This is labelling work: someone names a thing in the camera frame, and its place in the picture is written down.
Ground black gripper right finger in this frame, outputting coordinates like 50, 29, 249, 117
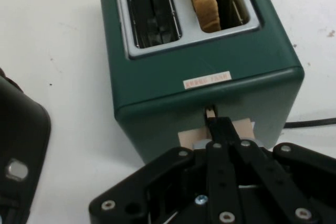
219, 117, 336, 224

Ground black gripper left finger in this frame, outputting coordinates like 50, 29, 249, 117
89, 118, 244, 224

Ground toasted bread slice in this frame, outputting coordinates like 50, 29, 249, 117
183, 0, 222, 33

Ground white red toaster sticker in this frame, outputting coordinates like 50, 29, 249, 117
182, 71, 232, 89

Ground dark green toaster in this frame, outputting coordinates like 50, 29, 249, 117
96, 0, 306, 163

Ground black coffee machine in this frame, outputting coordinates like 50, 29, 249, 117
0, 67, 51, 224

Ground black toaster power cord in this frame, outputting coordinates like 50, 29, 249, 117
284, 116, 336, 130

